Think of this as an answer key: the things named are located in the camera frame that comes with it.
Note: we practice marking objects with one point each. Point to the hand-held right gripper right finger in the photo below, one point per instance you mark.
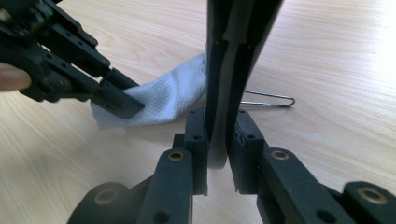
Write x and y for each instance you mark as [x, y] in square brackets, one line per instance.
[280, 186]

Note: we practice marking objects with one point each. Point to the grey cloth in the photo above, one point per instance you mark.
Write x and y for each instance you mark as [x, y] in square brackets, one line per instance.
[168, 96]

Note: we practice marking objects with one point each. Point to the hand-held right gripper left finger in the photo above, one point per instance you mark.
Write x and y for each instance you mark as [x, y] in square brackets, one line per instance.
[174, 180]

